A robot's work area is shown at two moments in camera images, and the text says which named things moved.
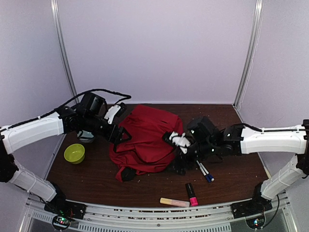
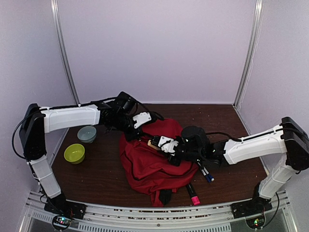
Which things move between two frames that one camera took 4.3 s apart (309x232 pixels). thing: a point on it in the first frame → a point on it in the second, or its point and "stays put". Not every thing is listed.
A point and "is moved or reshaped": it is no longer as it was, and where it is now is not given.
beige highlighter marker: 178,203 → 149,144
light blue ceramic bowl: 85,137 stays put
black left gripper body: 109,134 → 129,136
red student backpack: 147,151 is moved or reshaped
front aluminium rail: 106,218 stays put
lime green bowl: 74,153 stays put
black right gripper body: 189,163 → 175,163
